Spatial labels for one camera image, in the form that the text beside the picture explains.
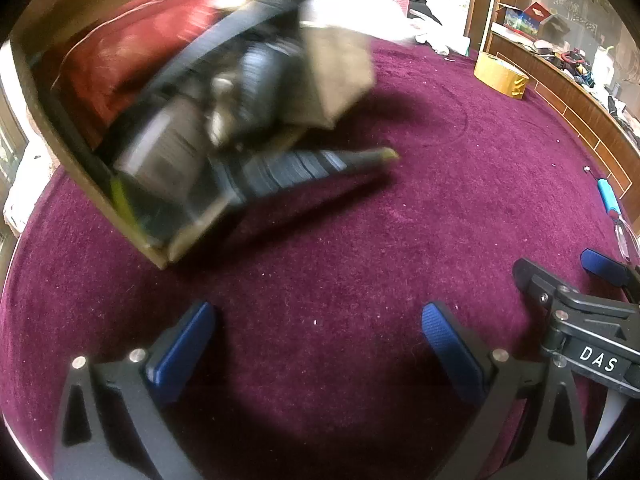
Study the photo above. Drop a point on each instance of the cardboard box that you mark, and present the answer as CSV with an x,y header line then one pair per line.
x,y
75,160

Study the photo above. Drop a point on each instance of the yellow tape roll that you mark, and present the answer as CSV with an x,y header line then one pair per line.
x,y
501,74

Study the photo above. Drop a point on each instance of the wooden ledge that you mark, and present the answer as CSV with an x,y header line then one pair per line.
x,y
565,105

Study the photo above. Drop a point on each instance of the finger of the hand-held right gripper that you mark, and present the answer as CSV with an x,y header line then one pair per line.
x,y
602,262
537,282

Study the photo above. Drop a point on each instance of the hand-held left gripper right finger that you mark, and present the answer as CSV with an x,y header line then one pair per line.
x,y
450,350

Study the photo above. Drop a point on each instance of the red packet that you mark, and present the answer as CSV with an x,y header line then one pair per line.
x,y
125,50

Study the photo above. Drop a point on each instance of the white gloves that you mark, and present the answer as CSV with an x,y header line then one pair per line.
x,y
442,42

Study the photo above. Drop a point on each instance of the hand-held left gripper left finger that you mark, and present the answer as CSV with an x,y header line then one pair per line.
x,y
182,347

